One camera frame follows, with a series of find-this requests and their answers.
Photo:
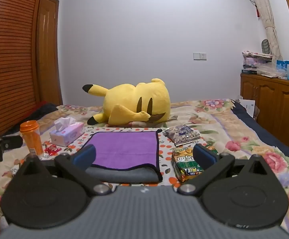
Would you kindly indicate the navy blue bed cover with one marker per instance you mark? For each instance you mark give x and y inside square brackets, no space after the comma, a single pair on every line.
[271,137]

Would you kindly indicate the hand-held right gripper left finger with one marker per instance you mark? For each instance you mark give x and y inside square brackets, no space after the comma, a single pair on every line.
[86,155]

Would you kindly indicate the stack of papers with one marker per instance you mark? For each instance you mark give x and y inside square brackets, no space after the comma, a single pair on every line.
[252,61]

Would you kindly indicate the clear plastic bag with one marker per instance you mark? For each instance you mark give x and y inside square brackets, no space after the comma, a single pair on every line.
[269,69]

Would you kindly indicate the yellow plush toy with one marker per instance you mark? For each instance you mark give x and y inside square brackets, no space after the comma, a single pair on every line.
[124,99]

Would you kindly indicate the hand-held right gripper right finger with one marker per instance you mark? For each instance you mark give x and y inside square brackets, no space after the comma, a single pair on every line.
[204,155]

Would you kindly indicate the red candy wrapper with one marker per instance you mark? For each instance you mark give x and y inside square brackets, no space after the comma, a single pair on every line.
[52,150]

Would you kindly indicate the wooden door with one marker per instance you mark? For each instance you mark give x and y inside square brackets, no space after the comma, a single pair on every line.
[47,54]

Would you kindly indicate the green snack packet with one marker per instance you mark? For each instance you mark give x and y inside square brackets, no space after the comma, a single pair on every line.
[184,164]

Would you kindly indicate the dark red cloth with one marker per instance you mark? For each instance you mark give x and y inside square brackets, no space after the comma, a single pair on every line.
[37,112]

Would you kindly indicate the pink tissue box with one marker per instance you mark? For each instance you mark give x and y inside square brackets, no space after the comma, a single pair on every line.
[67,135]

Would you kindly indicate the red hanging ornament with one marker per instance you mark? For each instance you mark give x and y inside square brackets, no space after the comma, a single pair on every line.
[258,12]

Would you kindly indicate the beige curtain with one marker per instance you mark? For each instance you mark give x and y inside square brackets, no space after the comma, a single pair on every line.
[266,17]

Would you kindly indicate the blue white box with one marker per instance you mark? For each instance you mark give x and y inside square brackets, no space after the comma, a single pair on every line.
[283,68]

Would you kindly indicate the wooden louvered wardrobe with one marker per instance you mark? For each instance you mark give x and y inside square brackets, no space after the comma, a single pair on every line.
[10,54]

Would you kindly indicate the blue patterned snack packet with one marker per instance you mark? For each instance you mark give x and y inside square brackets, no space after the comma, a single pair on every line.
[181,134]

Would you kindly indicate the dark hand fan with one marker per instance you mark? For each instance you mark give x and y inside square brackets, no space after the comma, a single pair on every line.
[265,46]

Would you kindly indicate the white paper sheet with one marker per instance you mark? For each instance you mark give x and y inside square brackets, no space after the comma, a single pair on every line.
[247,105]

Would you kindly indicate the floral bed sheet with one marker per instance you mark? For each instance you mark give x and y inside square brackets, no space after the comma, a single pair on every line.
[246,149]

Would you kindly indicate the wooden cabinet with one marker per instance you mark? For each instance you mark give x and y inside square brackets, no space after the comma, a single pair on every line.
[276,99]

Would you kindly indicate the orange plastic bottle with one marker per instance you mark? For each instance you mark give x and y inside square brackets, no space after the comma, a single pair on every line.
[32,139]

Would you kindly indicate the purple towel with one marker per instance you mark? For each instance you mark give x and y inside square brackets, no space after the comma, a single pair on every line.
[124,149]

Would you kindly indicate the white wall switch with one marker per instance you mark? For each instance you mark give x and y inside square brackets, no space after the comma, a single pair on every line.
[199,56]

